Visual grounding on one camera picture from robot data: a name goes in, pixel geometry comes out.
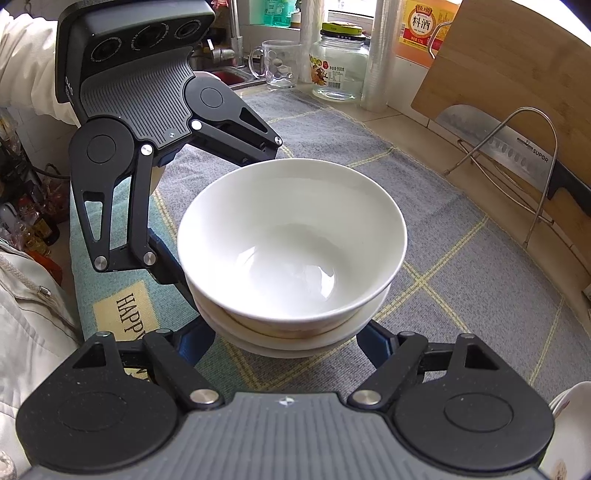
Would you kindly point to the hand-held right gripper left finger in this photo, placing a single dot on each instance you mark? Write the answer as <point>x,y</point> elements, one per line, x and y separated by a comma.
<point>194,346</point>

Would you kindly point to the grey checked mat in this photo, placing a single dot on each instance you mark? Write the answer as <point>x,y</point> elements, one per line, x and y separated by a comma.
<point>461,300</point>

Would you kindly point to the glass jar green lid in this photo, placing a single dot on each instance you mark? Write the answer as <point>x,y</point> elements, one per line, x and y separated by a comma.
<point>339,69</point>

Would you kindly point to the stack of clear plastic cups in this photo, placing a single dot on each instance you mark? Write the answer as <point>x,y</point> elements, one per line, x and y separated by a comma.
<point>311,46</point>
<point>381,55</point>

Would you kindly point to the yellow cooking wine bottle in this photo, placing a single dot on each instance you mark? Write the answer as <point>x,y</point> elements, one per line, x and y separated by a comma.
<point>420,27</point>

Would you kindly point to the shelf of small bottles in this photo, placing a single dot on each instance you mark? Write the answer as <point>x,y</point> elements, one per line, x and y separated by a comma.
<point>32,221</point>

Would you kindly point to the steel faucet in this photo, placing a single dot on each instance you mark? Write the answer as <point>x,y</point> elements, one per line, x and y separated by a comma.
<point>226,50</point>

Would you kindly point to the person's left forearm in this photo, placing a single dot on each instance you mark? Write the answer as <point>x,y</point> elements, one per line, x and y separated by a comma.
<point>27,60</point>

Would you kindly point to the person's white jacket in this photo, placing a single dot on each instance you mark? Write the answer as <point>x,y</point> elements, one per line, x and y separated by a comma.
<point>32,346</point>

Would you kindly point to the wooden cutting board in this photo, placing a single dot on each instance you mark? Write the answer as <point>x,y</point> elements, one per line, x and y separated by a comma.
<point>508,69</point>

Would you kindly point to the steel sink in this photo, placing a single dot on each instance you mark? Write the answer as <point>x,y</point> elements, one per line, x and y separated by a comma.
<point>235,76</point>

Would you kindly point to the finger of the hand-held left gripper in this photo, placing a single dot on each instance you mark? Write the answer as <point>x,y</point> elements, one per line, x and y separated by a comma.
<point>240,134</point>
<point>171,277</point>

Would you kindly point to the green bottle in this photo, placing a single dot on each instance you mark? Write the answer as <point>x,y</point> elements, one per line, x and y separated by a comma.
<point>272,11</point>

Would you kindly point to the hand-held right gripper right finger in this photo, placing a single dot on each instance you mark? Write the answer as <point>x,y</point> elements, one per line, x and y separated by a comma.
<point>376,344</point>

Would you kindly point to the clear glass mug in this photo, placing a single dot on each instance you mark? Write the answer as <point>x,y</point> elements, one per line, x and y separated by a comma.
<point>277,64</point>

